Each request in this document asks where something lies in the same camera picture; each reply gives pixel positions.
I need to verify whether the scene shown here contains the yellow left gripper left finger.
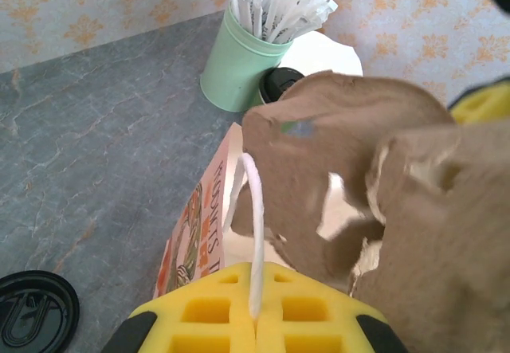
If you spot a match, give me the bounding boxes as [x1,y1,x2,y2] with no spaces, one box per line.
[101,263,258,353]

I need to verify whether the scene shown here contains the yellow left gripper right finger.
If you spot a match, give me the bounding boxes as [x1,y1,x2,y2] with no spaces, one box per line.
[257,263,411,353]

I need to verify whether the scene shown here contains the printed paper takeout bag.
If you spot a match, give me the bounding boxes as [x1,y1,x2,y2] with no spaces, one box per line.
[153,123,386,318]

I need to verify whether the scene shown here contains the black plastic cup lid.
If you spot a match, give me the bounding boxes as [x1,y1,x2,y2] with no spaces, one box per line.
[0,271,80,353]
[261,67,306,105]

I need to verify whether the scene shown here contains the white paper napkin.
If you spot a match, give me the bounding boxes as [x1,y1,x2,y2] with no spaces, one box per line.
[278,29,364,79]

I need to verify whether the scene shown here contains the mint green straw tin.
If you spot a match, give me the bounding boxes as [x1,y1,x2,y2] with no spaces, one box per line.
[199,4,296,113]

